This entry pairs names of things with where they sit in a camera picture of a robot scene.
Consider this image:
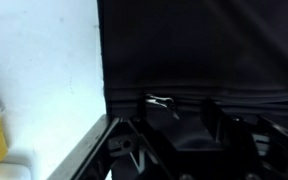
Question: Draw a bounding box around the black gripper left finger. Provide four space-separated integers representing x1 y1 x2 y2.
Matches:
47 115 120 180

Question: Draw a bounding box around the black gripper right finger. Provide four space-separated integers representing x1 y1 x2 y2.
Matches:
201 100 288 180

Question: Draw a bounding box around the silver zipper pull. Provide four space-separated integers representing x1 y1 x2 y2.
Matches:
145 94 180 120

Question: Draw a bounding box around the black zip jumper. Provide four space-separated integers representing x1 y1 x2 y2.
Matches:
98 0 288 150

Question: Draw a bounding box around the white flat board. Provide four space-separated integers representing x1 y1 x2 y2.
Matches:
0 0 105 180

